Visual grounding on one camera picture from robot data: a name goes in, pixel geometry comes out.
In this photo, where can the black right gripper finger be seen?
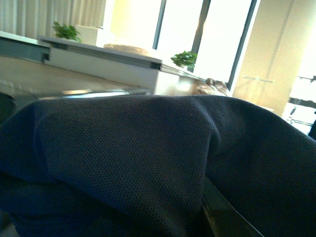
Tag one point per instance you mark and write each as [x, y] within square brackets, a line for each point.
[223, 220]

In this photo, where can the dark navy knit garment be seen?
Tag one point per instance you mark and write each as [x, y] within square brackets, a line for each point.
[135, 166]

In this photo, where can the grey front-load washing machine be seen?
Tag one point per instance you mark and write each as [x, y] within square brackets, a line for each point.
[23, 82]

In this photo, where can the white countertop cabinet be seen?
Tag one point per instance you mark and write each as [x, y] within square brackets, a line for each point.
[151, 73]

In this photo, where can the clear plastic bag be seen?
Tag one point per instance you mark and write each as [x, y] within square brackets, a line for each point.
[126, 48]

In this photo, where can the white box appliance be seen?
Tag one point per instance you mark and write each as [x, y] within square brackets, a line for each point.
[90, 35]

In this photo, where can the small green potted plant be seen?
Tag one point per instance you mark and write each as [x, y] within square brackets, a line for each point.
[67, 32]

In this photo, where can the teal counter with sink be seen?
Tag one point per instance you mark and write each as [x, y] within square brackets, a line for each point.
[16, 46]

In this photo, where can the beige vertical blinds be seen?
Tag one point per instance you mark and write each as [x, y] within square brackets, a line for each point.
[33, 18]

